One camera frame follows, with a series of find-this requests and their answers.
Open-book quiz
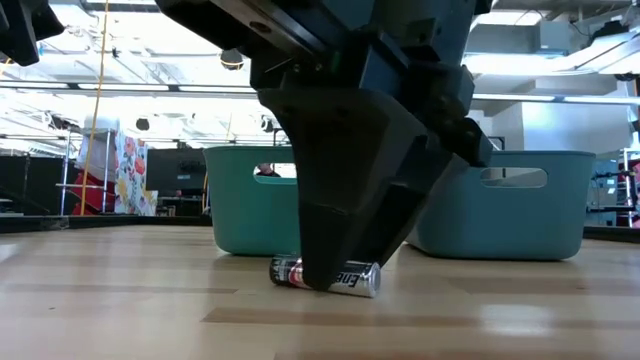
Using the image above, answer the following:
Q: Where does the long yellow cable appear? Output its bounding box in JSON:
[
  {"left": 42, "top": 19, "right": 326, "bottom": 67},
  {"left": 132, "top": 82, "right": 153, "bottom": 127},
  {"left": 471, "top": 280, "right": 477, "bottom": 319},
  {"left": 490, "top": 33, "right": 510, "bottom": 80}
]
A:
[{"left": 79, "top": 0, "right": 110, "bottom": 217}]

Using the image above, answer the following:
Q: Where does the silver Energizer AA battery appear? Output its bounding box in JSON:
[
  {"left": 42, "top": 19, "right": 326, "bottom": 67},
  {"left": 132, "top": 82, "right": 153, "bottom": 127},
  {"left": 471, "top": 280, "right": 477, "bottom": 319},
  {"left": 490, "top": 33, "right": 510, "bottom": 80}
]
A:
[{"left": 269, "top": 255, "right": 382, "bottom": 299}]

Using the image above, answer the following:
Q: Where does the dark teal plastic bin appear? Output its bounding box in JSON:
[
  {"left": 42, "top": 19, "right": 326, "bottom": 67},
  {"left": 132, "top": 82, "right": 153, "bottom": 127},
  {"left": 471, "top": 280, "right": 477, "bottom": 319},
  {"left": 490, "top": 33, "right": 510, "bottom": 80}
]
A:
[{"left": 405, "top": 150, "right": 597, "bottom": 262}]

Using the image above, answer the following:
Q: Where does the silver metal rack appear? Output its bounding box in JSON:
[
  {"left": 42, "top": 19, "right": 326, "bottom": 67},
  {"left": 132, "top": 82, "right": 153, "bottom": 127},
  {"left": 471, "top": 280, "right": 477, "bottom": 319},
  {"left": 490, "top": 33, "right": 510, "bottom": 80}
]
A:
[{"left": 54, "top": 128, "right": 117, "bottom": 216}]

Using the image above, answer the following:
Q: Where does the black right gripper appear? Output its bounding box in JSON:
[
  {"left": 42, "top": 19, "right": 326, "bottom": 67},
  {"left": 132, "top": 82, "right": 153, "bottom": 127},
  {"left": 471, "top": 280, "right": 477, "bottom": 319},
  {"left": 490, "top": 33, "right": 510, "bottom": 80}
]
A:
[{"left": 154, "top": 0, "right": 494, "bottom": 292}]

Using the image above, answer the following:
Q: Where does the black ceiling camera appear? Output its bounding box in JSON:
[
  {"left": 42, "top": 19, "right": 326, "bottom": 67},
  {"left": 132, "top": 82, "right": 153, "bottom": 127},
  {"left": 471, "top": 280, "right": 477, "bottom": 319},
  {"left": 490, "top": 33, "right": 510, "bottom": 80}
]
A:
[{"left": 219, "top": 48, "right": 245, "bottom": 71}]

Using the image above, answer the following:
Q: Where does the grey monitor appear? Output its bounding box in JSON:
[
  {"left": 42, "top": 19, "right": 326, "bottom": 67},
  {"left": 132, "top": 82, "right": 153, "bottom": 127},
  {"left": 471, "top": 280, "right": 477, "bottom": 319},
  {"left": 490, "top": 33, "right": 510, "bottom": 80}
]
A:
[{"left": 595, "top": 159, "right": 621, "bottom": 201}]

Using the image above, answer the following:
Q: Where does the black partition panel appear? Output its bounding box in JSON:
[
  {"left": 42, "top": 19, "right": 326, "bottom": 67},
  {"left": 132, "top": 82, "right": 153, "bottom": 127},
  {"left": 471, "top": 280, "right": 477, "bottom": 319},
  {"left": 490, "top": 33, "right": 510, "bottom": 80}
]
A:
[{"left": 0, "top": 154, "right": 66, "bottom": 217}]

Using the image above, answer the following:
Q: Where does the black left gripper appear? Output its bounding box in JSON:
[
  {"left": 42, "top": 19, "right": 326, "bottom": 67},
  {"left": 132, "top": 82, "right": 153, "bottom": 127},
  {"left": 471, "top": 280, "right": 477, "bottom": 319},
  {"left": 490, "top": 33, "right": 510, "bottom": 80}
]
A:
[{"left": 0, "top": 0, "right": 66, "bottom": 67}]

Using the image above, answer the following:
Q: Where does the red object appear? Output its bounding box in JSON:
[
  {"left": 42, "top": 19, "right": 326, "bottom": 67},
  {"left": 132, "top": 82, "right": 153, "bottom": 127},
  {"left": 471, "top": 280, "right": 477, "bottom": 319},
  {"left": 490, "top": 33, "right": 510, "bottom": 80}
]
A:
[{"left": 72, "top": 172, "right": 119, "bottom": 216}]

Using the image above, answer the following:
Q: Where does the black aluminium table frame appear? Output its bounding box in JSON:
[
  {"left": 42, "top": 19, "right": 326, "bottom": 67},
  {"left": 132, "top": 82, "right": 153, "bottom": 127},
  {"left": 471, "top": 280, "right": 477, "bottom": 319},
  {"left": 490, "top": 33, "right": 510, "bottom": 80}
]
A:
[{"left": 0, "top": 213, "right": 640, "bottom": 244}]

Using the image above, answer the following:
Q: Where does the black computer monitor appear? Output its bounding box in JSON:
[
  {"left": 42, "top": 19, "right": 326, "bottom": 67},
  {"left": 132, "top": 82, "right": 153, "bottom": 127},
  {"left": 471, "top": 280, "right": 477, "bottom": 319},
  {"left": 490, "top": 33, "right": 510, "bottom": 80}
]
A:
[{"left": 145, "top": 147, "right": 209, "bottom": 197}]

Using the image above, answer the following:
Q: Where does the green plastic bin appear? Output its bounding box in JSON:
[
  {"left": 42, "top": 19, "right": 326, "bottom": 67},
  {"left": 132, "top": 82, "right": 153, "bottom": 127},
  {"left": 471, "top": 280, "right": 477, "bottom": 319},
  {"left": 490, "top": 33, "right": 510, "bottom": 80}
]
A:
[{"left": 203, "top": 145, "right": 302, "bottom": 257}]

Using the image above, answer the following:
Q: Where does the white metal rack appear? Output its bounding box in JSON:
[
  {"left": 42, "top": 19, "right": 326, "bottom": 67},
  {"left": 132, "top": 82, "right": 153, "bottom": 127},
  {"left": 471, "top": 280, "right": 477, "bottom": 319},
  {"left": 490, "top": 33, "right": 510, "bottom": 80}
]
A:
[{"left": 621, "top": 147, "right": 640, "bottom": 229}]

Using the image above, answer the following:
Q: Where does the floral patterned cloth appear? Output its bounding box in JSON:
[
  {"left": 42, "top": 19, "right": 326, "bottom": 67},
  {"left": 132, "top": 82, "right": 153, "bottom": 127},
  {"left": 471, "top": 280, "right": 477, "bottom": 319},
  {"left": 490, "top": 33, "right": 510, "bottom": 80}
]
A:
[{"left": 114, "top": 130, "right": 159, "bottom": 217}]

